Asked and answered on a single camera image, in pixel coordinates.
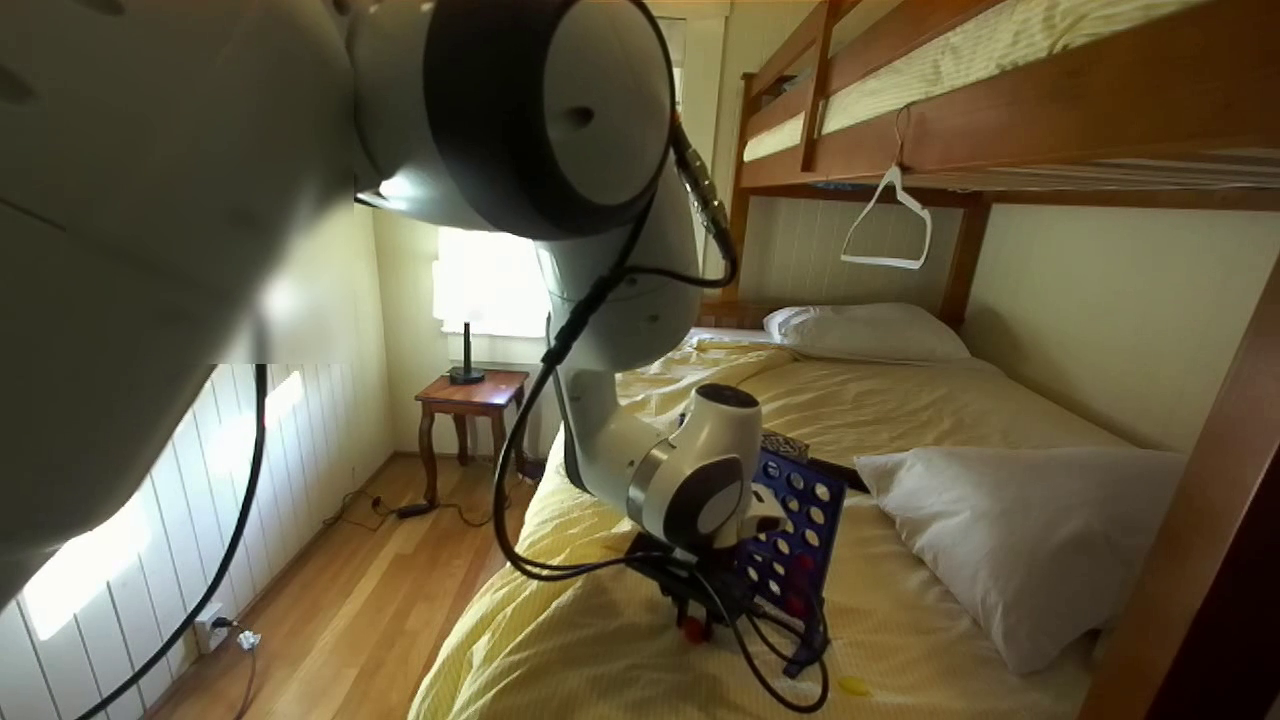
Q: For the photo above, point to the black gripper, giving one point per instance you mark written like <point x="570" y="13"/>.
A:
<point x="681" y="569"/>

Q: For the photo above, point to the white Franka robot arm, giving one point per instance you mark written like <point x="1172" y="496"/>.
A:
<point x="202" y="201"/>

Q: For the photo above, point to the yellow bed blanket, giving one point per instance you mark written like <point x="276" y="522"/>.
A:
<point x="586" y="640"/>

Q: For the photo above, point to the small wooden side table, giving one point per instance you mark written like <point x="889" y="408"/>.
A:
<point x="467" y="393"/>

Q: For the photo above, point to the black slim table lamp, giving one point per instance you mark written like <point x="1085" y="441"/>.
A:
<point x="467" y="377"/>

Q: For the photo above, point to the flat white pillow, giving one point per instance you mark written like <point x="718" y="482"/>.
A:
<point x="864" y="331"/>

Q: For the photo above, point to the white folded blanket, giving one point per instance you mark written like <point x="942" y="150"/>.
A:
<point x="1027" y="547"/>

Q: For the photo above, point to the white plastic clothes hanger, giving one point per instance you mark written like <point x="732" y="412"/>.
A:
<point x="882" y="260"/>

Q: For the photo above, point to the bunk mattress with pale sheet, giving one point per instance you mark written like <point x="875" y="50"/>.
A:
<point x="963" y="52"/>

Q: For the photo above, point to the wall outlet with plug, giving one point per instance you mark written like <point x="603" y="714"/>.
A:
<point x="205" y="627"/>

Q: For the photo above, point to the wooden bunk bed frame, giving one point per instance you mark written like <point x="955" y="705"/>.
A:
<point x="1067" y="132"/>

